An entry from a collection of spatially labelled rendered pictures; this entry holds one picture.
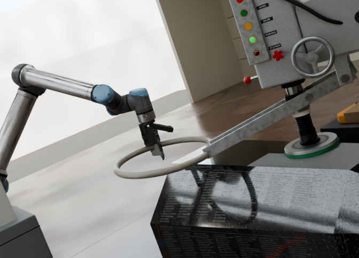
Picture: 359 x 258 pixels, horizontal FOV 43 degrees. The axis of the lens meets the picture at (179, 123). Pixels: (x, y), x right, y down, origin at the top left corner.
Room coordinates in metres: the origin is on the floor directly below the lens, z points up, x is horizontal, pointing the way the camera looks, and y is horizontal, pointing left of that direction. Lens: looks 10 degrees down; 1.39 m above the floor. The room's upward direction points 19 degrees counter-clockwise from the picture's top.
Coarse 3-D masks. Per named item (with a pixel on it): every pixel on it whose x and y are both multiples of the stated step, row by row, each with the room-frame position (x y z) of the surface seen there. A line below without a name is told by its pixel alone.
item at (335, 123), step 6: (336, 120) 2.29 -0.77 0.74; (324, 126) 2.26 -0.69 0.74; (330, 126) 2.22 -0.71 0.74; (336, 126) 2.19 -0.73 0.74; (342, 126) 2.15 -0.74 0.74; (348, 126) 2.12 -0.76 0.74; (354, 126) 2.09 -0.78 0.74; (336, 132) 2.18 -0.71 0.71; (342, 132) 2.14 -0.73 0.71; (348, 132) 2.12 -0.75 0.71; (354, 132) 2.09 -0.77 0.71; (342, 138) 2.15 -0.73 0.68; (348, 138) 2.12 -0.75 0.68; (354, 138) 2.10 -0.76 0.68
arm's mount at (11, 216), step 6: (0, 180) 2.12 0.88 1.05; (0, 186) 2.11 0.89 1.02; (0, 192) 2.11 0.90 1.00; (0, 198) 2.10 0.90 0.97; (6, 198) 2.11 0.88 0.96; (0, 204) 2.10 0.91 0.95; (6, 204) 2.11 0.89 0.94; (0, 210) 2.09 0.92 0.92; (6, 210) 2.10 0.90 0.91; (12, 210) 2.12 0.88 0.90; (0, 216) 2.09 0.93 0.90; (6, 216) 2.10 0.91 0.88; (12, 216) 2.11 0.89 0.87; (0, 222) 2.08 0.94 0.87; (6, 222) 2.09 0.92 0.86
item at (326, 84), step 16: (352, 64) 1.74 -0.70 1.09; (320, 80) 1.80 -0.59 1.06; (336, 80) 1.67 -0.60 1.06; (304, 96) 1.72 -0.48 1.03; (320, 96) 1.70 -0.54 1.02; (272, 112) 1.78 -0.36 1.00; (288, 112) 1.75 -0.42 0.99; (240, 128) 1.84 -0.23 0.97; (256, 128) 1.81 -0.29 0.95; (224, 144) 1.88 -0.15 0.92
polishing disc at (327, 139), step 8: (320, 136) 1.82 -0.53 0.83; (328, 136) 1.78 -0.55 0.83; (336, 136) 1.75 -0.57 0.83; (288, 144) 1.86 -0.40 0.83; (296, 144) 1.82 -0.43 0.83; (312, 144) 1.75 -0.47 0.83; (320, 144) 1.72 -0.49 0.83; (328, 144) 1.69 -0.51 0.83; (288, 152) 1.76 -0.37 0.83; (296, 152) 1.72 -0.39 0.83; (304, 152) 1.70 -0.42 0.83; (312, 152) 1.69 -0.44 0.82
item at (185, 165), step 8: (192, 136) 2.24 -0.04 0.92; (200, 136) 2.20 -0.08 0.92; (168, 144) 2.28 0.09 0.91; (136, 152) 2.24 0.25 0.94; (144, 152) 2.27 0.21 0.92; (120, 160) 2.14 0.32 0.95; (192, 160) 1.86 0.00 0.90; (200, 160) 1.87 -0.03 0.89; (168, 168) 1.83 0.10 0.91; (176, 168) 1.83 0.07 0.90; (184, 168) 1.84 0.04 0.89; (120, 176) 1.93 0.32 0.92; (128, 176) 1.89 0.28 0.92; (136, 176) 1.86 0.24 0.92; (144, 176) 1.84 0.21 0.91; (152, 176) 1.83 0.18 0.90
